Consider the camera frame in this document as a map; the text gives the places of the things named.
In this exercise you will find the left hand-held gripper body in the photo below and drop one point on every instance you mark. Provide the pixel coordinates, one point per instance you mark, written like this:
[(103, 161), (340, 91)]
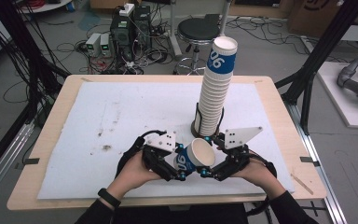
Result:
[(161, 141)]

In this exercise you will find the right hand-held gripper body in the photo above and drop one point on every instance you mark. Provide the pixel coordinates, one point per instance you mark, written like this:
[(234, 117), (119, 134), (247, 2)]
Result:
[(237, 137)]

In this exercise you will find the blue banded paper cup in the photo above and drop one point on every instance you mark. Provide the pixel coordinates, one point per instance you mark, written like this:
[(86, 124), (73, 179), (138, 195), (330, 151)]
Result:
[(199, 154)]

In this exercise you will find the stack of white paper cups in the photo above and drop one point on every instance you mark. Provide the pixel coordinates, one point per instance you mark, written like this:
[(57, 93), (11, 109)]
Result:
[(213, 99)]

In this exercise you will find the person's left hand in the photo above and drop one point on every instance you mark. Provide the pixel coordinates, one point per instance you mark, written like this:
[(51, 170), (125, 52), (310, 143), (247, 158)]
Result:
[(133, 174)]

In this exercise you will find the person's right hand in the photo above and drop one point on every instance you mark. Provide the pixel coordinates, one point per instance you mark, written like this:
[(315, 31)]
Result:
[(261, 175)]

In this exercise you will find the person's black clothing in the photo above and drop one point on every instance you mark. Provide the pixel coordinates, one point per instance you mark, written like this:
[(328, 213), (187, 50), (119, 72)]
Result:
[(180, 216)]

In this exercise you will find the white foam mat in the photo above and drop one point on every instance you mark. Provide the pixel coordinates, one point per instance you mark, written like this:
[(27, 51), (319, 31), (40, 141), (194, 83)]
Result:
[(105, 109)]

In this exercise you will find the black tape strip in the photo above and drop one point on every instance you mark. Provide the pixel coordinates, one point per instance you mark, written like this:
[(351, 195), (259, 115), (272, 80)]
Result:
[(309, 160), (31, 161)]

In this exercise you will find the black wristband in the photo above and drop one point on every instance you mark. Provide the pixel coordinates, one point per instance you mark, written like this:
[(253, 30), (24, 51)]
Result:
[(108, 197)]

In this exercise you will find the thin wooden stick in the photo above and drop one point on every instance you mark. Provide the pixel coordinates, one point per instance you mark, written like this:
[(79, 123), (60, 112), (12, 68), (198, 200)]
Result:
[(301, 184)]

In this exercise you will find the white floor platform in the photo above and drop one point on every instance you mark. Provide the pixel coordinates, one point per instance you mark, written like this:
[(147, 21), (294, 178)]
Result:
[(341, 105)]

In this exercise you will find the black round stool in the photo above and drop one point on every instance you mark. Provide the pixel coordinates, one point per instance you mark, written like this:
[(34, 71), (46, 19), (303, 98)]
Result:
[(197, 31)]

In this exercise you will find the white metal stand leg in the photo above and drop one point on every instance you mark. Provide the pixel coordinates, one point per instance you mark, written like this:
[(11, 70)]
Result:
[(174, 31), (225, 15)]

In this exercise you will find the grey power supply box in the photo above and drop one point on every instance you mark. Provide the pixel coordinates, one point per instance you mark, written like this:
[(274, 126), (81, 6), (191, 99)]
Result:
[(105, 45), (93, 45)]

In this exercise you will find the black computer tower green label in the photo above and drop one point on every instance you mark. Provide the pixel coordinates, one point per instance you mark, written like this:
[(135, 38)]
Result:
[(121, 37)]

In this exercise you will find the white power adapter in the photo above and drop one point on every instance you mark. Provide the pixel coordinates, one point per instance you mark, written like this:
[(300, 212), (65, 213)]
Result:
[(126, 9)]

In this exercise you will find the wooden table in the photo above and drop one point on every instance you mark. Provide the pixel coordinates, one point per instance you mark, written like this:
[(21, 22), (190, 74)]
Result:
[(31, 186)]

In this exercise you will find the brown cardboard box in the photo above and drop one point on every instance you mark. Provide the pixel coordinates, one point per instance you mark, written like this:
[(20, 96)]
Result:
[(310, 15)]

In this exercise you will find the brown wooden cabinet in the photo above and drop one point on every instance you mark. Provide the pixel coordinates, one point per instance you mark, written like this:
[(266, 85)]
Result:
[(105, 3)]

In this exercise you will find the white round table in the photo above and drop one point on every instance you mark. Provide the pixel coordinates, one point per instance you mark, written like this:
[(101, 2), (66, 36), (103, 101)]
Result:
[(49, 6)]

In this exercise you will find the aluminium floor rail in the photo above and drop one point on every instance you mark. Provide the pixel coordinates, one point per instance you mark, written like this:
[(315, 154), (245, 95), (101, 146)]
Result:
[(320, 161), (6, 161)]

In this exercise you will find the black metal frame post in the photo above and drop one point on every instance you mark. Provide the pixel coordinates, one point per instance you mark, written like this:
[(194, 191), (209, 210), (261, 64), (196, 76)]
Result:
[(326, 49)]

